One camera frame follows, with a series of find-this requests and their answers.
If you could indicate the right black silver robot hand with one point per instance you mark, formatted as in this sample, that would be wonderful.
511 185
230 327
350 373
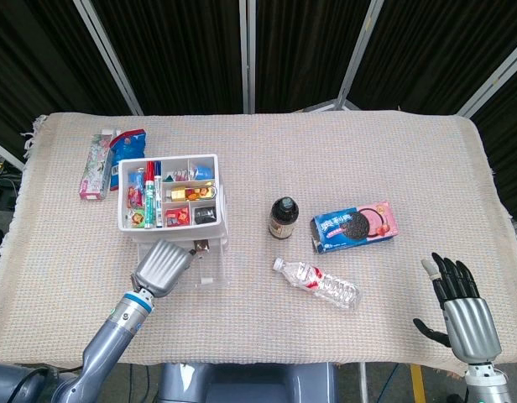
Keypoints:
472 327

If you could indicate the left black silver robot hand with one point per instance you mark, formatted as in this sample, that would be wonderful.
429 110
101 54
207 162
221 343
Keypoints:
162 268

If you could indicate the white drawer organizer box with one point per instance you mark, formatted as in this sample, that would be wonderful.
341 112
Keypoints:
174 233

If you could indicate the clear plastic storage bin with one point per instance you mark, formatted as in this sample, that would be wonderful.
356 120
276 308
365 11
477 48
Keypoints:
214 264

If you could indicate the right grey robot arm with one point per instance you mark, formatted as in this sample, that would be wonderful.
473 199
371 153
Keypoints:
489 382

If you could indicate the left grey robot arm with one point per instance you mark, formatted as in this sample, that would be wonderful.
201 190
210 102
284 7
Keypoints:
111 340

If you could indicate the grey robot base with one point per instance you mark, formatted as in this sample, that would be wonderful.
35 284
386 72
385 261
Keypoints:
250 384

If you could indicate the pink floral carton box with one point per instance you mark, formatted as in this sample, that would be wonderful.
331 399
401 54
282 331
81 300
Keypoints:
95 168

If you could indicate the Oreo cookie package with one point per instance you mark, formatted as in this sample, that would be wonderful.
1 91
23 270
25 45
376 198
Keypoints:
351 226

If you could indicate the red candy packets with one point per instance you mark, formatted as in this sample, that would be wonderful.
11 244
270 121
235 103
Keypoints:
177 217

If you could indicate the lion print candy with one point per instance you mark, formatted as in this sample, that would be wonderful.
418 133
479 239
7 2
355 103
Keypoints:
137 219

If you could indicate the red cap green marker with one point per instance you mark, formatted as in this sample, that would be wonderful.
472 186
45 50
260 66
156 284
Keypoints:
150 201

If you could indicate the blue cap white marker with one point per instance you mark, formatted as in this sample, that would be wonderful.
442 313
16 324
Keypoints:
158 197

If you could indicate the blue red candy pack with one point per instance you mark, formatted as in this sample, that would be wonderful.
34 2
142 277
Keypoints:
135 189

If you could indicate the white table leg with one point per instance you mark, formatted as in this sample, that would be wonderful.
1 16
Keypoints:
363 384

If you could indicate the blue snack bag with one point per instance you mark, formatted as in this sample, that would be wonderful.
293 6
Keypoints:
128 144

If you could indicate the beige woven tablecloth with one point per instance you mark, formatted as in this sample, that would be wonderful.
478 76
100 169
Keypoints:
241 168

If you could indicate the dark brown tea bottle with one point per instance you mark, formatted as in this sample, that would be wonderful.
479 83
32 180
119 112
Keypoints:
283 220

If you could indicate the clear plastic water bottle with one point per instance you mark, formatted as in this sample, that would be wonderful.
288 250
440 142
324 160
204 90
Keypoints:
321 285

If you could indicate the black folding screen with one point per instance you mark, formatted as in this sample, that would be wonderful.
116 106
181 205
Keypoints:
179 50

